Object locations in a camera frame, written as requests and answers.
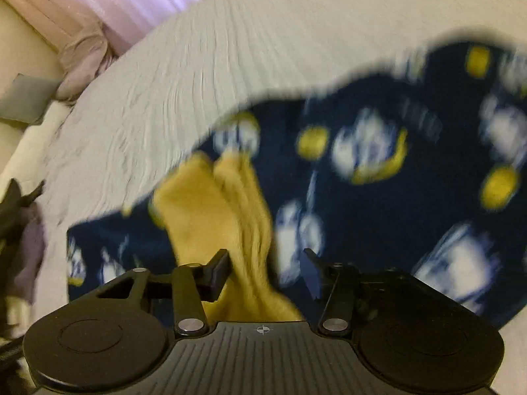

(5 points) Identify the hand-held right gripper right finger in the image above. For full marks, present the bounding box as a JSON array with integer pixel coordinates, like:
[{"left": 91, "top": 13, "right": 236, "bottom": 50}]
[{"left": 300, "top": 249, "right": 421, "bottom": 336}]

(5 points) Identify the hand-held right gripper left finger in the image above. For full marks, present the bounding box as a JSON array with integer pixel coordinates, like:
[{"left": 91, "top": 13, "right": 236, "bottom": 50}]
[{"left": 96, "top": 249, "right": 230, "bottom": 336}]

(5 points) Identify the yellow garment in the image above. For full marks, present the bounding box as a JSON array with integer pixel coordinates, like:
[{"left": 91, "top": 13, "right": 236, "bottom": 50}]
[{"left": 152, "top": 152, "right": 306, "bottom": 322}]

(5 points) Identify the navy printed fleece garment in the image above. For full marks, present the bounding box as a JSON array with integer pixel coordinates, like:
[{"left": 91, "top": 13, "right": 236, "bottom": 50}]
[{"left": 66, "top": 29, "right": 527, "bottom": 332}]

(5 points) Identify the greyish purple cloth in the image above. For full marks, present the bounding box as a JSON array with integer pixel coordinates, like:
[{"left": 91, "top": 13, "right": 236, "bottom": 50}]
[{"left": 12, "top": 203, "right": 47, "bottom": 304}]

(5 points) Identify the white mattress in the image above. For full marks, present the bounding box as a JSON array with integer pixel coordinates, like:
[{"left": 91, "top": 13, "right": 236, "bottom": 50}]
[{"left": 0, "top": 101, "right": 74, "bottom": 200}]

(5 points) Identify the grey pillow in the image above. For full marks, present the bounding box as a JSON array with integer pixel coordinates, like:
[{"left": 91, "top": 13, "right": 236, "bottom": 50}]
[{"left": 0, "top": 73, "right": 61, "bottom": 127}]

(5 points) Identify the pale pink pillow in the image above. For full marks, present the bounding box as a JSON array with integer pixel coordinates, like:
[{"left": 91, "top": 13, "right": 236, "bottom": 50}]
[{"left": 55, "top": 20, "right": 118, "bottom": 103}]

